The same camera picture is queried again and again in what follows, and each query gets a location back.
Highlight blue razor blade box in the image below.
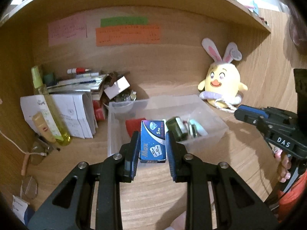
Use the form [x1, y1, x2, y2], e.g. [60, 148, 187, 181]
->
[139, 120, 167, 163]

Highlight person's right hand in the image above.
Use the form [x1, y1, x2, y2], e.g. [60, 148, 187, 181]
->
[275, 149, 291, 183]

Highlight yellow chick bunny plush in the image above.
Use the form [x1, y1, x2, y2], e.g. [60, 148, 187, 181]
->
[197, 38, 248, 113]

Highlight mint green tube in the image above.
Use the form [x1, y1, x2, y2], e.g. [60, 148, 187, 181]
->
[188, 119, 208, 138]

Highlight clear plastic storage bin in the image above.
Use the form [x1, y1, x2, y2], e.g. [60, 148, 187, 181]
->
[106, 94, 229, 157]

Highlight round eyeglasses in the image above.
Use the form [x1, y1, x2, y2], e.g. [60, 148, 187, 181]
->
[20, 136, 61, 200]

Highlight dark green glass bottle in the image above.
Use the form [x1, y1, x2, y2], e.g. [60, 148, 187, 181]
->
[165, 116, 188, 142]

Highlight yellow oil spray bottle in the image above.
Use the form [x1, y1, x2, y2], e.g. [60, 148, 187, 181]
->
[31, 65, 71, 146]

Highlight folded white paper stack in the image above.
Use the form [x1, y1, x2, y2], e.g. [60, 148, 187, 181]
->
[20, 92, 98, 139]

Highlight beige cosmetic tube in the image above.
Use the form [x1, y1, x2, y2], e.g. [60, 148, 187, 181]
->
[32, 112, 56, 143]

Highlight red foil pouch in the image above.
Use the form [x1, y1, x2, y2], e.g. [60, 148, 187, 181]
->
[125, 118, 145, 138]

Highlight clear bowl of trinkets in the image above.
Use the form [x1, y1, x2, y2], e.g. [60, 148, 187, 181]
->
[102, 88, 137, 110]

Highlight small white cardboard box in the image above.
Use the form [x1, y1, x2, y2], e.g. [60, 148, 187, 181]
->
[104, 76, 130, 100]

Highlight stack of magazines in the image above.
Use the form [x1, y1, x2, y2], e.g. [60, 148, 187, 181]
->
[46, 71, 130, 94]

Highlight orange paper note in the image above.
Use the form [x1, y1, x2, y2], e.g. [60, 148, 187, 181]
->
[96, 24, 161, 47]

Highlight red white marker pen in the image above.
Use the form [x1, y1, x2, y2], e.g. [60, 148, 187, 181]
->
[67, 67, 91, 74]

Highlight green paper note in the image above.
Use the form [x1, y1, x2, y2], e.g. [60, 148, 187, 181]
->
[100, 16, 148, 27]

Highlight pink paper note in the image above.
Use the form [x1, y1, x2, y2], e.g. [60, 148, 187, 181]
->
[48, 13, 87, 47]

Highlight white charging cable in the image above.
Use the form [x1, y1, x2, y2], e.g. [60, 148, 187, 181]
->
[0, 129, 47, 156]

